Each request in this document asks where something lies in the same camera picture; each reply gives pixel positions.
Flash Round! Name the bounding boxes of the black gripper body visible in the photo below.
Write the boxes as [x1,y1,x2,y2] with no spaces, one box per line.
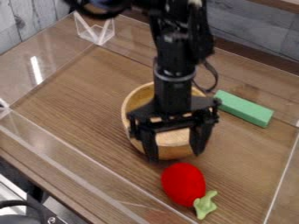
[125,78,220,137]

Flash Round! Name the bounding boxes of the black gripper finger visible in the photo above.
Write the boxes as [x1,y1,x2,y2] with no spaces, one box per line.
[137,129,158,162]
[189,118,214,156]

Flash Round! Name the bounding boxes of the red plush strawberry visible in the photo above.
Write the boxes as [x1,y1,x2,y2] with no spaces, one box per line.
[161,163,217,221]

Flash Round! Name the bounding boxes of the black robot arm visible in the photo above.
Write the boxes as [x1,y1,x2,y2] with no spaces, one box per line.
[62,0,221,161]

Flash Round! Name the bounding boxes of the wooden bowl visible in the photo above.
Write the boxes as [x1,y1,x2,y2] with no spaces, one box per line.
[121,82,205,160]

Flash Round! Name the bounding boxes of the green rectangular block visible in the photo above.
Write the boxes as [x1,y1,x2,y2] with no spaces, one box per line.
[214,90,274,128]

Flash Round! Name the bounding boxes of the clear acrylic tray walls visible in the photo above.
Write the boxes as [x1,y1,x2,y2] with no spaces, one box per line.
[0,17,299,224]

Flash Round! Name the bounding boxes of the clear acrylic corner bracket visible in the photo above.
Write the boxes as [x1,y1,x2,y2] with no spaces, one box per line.
[73,11,116,46]

